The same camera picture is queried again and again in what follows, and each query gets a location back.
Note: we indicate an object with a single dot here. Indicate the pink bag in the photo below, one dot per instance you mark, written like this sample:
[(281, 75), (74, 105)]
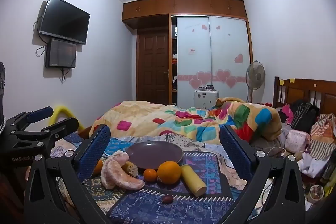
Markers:
[(296, 140)]

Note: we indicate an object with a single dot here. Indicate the white crumpled paper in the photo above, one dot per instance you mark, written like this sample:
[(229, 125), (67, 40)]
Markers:
[(315, 166)]

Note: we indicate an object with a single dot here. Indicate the red jujube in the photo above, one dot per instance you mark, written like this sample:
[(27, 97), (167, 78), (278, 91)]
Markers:
[(167, 199)]

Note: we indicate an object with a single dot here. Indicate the purple plate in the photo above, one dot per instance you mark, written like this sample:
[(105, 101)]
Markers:
[(153, 153)]

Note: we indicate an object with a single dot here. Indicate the round clear container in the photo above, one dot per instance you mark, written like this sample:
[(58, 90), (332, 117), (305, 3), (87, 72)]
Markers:
[(316, 191)]

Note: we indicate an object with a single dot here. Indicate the black bag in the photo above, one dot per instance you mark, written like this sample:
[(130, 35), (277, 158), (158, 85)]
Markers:
[(304, 113)]

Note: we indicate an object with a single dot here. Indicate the dark jar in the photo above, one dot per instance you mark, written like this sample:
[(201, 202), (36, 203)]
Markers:
[(209, 87)]

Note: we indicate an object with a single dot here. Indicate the blue patterned bed sheet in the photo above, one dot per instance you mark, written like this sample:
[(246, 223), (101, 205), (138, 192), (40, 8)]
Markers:
[(157, 138)]

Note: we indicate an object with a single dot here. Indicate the small tangerine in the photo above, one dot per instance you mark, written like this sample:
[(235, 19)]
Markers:
[(150, 175)]

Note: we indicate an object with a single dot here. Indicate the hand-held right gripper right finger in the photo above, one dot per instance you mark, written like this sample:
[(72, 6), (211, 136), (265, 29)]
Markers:
[(235, 153)]

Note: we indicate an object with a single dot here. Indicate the yellow foam tube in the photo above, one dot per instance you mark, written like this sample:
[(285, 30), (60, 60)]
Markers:
[(61, 109)]

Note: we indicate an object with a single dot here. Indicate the standing fan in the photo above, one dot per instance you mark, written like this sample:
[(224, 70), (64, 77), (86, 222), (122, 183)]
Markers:
[(255, 74)]

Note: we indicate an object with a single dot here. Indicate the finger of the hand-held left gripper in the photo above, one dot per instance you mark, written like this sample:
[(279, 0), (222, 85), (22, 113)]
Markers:
[(64, 124), (39, 112)]

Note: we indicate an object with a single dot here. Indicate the wooden headboard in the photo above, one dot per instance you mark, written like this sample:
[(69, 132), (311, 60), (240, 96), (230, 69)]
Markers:
[(299, 90)]

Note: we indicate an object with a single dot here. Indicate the small black wall monitor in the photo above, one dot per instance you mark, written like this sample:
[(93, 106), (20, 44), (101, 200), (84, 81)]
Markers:
[(61, 53)]

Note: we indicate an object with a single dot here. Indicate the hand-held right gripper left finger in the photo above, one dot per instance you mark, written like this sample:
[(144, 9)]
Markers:
[(95, 153)]

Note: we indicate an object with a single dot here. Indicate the striped bag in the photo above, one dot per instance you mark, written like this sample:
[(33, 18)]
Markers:
[(323, 134)]

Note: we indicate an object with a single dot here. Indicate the brown wooden door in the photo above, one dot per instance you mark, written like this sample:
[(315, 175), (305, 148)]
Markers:
[(152, 66)]

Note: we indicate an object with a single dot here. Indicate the white box appliance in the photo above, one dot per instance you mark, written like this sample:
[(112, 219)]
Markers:
[(206, 99)]

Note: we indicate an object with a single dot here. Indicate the colourful patchwork blanket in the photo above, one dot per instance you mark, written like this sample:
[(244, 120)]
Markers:
[(147, 113)]

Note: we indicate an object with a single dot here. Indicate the sliding wardrobe with heart stickers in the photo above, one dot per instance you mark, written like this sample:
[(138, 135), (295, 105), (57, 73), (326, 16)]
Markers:
[(225, 50)]

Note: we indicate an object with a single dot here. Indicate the wall-mounted black television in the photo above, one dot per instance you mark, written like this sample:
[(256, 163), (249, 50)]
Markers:
[(64, 19)]

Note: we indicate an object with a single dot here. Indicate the peeled sugarcane piece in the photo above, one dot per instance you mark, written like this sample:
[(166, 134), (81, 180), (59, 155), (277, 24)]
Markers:
[(131, 169), (193, 179)]

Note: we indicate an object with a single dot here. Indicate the wooden overhead cabinet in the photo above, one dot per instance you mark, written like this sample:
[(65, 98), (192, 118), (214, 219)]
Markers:
[(183, 5)]

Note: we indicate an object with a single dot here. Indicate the wooden bed frame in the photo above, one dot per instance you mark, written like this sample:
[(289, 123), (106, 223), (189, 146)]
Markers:
[(84, 132)]

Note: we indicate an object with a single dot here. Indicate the large orange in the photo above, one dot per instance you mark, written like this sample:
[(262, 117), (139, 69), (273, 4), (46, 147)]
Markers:
[(169, 172), (98, 166)]

